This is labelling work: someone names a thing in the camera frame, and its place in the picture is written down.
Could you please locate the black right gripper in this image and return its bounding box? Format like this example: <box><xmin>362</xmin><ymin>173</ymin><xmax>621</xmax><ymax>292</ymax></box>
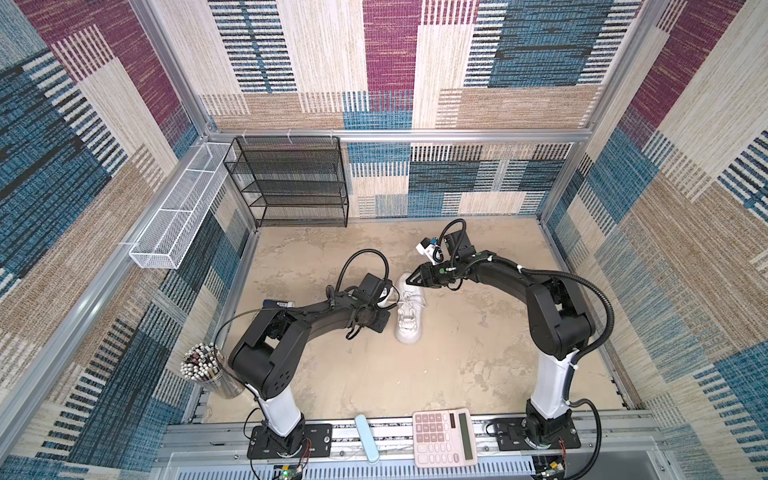
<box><xmin>406</xmin><ymin>257</ymin><xmax>461</xmax><ymax>287</ymax></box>

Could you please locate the white sneaker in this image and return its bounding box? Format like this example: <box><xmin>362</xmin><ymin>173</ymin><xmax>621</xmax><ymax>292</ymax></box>
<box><xmin>395</xmin><ymin>273</ymin><xmax>426</xmax><ymax>344</ymax></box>

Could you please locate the white shoelace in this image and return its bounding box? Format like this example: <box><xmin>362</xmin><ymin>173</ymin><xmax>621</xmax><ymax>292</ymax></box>
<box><xmin>379</xmin><ymin>283</ymin><xmax>426</xmax><ymax>334</ymax></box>

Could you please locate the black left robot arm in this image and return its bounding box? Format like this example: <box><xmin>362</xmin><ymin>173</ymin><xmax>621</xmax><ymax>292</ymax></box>
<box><xmin>227</xmin><ymin>274</ymin><xmax>393</xmax><ymax>454</ymax></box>

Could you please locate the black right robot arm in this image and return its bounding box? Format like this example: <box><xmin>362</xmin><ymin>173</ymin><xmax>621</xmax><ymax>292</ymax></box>
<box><xmin>406</xmin><ymin>231</ymin><xmax>596</xmax><ymax>449</ymax></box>

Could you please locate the light blue case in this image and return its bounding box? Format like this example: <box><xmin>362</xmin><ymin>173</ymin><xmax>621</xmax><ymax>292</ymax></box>
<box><xmin>354</xmin><ymin>414</ymin><xmax>380</xmax><ymax>464</ymax></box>

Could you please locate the pink calculator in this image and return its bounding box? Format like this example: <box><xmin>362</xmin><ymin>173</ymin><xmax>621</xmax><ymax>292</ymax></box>
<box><xmin>412</xmin><ymin>408</ymin><xmax>478</xmax><ymax>469</ymax></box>

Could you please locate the cup of coloured pencils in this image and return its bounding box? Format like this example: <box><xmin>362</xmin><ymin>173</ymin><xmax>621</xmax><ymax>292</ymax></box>
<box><xmin>180</xmin><ymin>343</ymin><xmax>244</xmax><ymax>399</ymax></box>

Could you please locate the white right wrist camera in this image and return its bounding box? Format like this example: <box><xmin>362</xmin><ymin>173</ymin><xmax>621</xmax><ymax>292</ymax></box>
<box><xmin>416</xmin><ymin>237</ymin><xmax>444</xmax><ymax>265</ymax></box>

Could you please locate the black wire mesh shelf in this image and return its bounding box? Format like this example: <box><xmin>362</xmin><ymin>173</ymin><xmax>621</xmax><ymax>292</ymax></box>
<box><xmin>224</xmin><ymin>136</ymin><xmax>349</xmax><ymax>228</ymax></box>

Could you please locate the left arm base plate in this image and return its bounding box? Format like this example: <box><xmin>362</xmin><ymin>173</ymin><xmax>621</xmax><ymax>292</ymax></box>
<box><xmin>247</xmin><ymin>421</ymin><xmax>333</xmax><ymax>460</ymax></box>

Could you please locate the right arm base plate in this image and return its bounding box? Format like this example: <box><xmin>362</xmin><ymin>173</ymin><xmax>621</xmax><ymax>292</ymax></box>
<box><xmin>487</xmin><ymin>417</ymin><xmax>582</xmax><ymax>451</ymax></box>

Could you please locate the white wire mesh basket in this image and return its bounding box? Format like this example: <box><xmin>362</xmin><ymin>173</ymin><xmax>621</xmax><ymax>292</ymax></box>
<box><xmin>129</xmin><ymin>143</ymin><xmax>229</xmax><ymax>270</ymax></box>

